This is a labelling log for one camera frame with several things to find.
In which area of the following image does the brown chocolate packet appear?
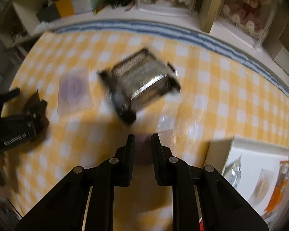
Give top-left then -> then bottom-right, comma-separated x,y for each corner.
23,90 -> 49,133

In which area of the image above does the deer print pastry packet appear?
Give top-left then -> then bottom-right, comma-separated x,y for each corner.
222,154 -> 242,188

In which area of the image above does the round cookie clear packet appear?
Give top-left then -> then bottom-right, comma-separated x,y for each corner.
248,168 -> 274,208

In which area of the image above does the purple round cake packet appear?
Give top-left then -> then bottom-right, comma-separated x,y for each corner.
58,68 -> 93,117

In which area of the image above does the orange snack packet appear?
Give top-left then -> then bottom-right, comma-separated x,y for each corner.
265,160 -> 289,214

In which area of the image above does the black silver pastry packet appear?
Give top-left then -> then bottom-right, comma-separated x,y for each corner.
97,48 -> 181,125

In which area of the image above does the pink purple cake packet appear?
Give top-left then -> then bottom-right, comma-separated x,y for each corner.
134,129 -> 175,166

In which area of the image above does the white tray box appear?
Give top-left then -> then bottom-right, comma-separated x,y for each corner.
205,137 -> 289,229

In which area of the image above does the yellow checkered cloth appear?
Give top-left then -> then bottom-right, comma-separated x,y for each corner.
1,30 -> 289,231

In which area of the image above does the orange black box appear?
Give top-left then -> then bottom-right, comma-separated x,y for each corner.
36,0 -> 76,22

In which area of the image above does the tissue pack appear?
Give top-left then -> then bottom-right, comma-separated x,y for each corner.
71,0 -> 116,15

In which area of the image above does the white storage box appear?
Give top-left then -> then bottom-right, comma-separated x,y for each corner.
274,47 -> 289,75

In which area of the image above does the wooden shelf unit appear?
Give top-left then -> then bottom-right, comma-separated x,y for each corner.
0,0 -> 289,89

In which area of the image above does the red doll display case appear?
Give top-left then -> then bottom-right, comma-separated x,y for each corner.
217,0 -> 282,51

